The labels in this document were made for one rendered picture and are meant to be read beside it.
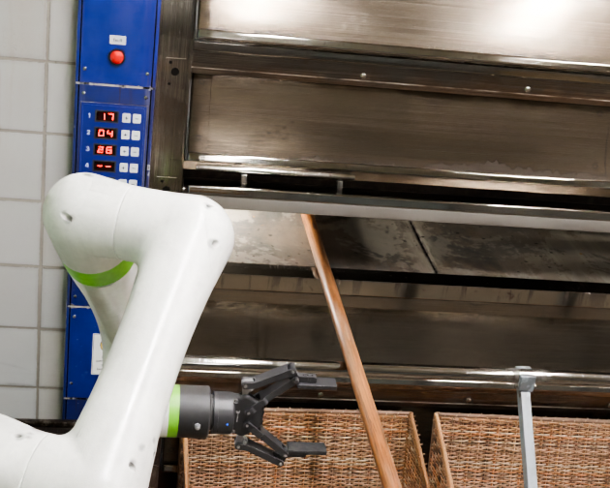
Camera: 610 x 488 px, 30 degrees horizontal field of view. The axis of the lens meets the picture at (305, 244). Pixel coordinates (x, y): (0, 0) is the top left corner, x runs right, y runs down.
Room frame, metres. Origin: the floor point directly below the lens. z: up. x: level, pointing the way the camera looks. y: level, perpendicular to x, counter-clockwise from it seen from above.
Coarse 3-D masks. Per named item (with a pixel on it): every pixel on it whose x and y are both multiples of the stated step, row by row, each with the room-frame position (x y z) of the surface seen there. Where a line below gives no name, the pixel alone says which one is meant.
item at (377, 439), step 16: (304, 224) 2.59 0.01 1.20; (320, 240) 2.48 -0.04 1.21; (320, 256) 2.39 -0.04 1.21; (320, 272) 2.32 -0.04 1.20; (336, 288) 2.24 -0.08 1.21; (336, 304) 2.16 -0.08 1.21; (336, 320) 2.09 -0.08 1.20; (352, 352) 1.96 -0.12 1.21; (352, 368) 1.91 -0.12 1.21; (352, 384) 1.86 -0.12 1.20; (368, 384) 1.86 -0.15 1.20; (368, 400) 1.79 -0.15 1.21; (368, 416) 1.74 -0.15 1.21; (368, 432) 1.71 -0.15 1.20; (384, 448) 1.65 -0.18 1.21; (384, 464) 1.60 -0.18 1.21; (384, 480) 1.56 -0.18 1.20
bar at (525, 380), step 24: (192, 360) 1.92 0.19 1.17; (216, 360) 1.93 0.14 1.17; (240, 360) 1.94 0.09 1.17; (264, 360) 1.95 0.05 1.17; (288, 360) 1.96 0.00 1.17; (312, 360) 1.97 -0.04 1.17; (528, 384) 2.02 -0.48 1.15; (576, 384) 2.05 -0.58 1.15; (600, 384) 2.06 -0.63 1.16; (528, 408) 2.00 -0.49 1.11; (528, 432) 1.96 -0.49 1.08; (528, 456) 1.93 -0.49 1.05; (528, 480) 1.89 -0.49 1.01
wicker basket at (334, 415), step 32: (288, 416) 2.29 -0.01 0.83; (320, 416) 2.30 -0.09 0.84; (352, 416) 2.32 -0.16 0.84; (384, 416) 2.34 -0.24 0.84; (192, 448) 2.23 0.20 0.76; (224, 448) 2.24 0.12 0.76; (352, 448) 2.30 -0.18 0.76; (416, 448) 2.25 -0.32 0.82; (192, 480) 2.05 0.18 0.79; (224, 480) 2.22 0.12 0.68; (256, 480) 2.24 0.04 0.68; (320, 480) 2.27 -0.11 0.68; (352, 480) 2.28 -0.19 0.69; (416, 480) 2.21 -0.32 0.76
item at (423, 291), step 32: (224, 288) 2.30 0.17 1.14; (256, 288) 2.31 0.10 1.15; (288, 288) 2.32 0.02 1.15; (320, 288) 2.33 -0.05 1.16; (352, 288) 2.35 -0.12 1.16; (384, 288) 2.36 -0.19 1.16; (416, 288) 2.37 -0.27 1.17; (448, 288) 2.39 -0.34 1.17; (480, 288) 2.40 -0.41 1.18; (512, 288) 2.42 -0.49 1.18; (544, 288) 2.44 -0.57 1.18; (576, 288) 2.46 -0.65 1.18; (608, 288) 2.49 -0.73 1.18
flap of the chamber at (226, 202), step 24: (360, 192) 2.35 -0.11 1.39; (384, 192) 2.38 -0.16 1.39; (408, 192) 2.41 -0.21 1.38; (360, 216) 2.19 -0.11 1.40; (384, 216) 2.20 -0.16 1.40; (408, 216) 2.21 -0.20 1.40; (432, 216) 2.22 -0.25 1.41; (456, 216) 2.23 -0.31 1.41; (480, 216) 2.24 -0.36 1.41; (504, 216) 2.25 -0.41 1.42; (528, 216) 2.26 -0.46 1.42
